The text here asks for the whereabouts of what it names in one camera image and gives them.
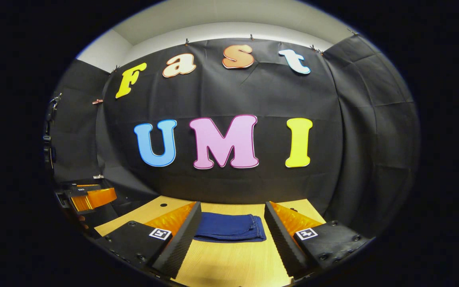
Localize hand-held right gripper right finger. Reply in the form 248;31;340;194
264;201;369;279

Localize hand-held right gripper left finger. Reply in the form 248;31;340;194
94;201;202;279

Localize blue jeans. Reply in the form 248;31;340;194
194;212;267;243

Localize black backdrop cloth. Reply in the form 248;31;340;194
48;38;420;240

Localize black hanging strap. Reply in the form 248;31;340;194
43;92;63;172

